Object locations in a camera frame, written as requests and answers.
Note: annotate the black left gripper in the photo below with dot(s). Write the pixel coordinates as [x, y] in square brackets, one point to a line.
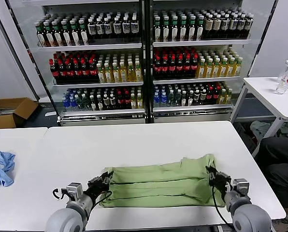
[96, 188]

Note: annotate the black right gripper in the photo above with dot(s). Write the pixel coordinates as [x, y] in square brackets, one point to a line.
[221, 182]

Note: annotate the green polo shirt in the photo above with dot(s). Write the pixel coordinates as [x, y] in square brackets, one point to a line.
[158, 183]

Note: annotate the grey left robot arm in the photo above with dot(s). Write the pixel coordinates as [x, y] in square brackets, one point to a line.
[61, 220]

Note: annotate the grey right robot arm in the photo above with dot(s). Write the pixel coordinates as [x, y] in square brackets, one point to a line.
[250, 217]

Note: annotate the black plastic crate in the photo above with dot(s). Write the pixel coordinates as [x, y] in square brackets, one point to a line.
[248, 140]

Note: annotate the pale garment pile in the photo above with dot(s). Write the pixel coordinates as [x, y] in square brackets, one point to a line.
[260, 129]

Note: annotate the person in dark trousers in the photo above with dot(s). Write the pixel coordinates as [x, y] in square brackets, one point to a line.
[279, 154]

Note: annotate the small dark white-cap bottle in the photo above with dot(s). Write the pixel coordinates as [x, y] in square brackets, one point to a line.
[196, 97]
[99, 104]
[184, 98]
[113, 103]
[190, 98]
[203, 97]
[106, 103]
[93, 104]

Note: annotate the small red-cap cola bottle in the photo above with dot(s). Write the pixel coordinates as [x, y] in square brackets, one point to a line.
[209, 96]
[216, 95]
[120, 101]
[126, 101]

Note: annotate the small yellow drink bottle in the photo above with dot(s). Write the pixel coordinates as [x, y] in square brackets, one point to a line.
[133, 102]
[139, 102]
[222, 96]
[228, 96]

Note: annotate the small green-tinted bottle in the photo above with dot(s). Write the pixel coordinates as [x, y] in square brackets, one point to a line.
[79, 104]
[86, 104]

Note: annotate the small blue drink bottle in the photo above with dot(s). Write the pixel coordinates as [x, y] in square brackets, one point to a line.
[156, 99]
[163, 99]
[73, 104]
[67, 104]

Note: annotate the small clear water bottle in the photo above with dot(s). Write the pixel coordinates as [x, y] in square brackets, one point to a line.
[171, 99]
[177, 99]

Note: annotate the white side table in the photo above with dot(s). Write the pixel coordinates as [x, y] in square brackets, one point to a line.
[262, 96]

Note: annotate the yellow tea bottle green label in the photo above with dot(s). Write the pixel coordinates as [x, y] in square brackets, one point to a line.
[108, 76]
[216, 70]
[131, 75]
[139, 75]
[209, 71]
[101, 76]
[201, 71]
[123, 75]
[230, 70]
[223, 70]
[238, 69]
[116, 75]

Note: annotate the open cardboard box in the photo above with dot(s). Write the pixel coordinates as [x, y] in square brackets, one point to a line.
[23, 108]

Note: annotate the open beverage cooler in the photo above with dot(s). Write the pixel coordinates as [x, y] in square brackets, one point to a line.
[202, 42]
[90, 46]

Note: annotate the green-cap tea bottle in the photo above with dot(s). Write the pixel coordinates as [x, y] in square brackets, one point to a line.
[157, 33]
[75, 37]
[191, 33]
[58, 38]
[67, 37]
[49, 38]
[166, 33]
[183, 33]
[41, 38]
[174, 33]
[199, 33]
[84, 37]

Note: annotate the dark bottle beige label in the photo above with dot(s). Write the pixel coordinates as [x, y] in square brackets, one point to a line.
[208, 25]
[216, 25]

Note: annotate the dark bottle blue-white label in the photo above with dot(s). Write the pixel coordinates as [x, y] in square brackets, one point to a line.
[240, 24]
[134, 28]
[224, 24]
[233, 24]
[100, 29]
[126, 28]
[108, 29]
[92, 29]
[248, 24]
[117, 28]

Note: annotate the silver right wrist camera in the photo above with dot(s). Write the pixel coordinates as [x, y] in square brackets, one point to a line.
[241, 186]

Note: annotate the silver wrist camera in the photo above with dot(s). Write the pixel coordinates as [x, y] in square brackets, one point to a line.
[241, 186]
[74, 191]

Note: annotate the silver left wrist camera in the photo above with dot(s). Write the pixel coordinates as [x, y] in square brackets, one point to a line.
[74, 191]

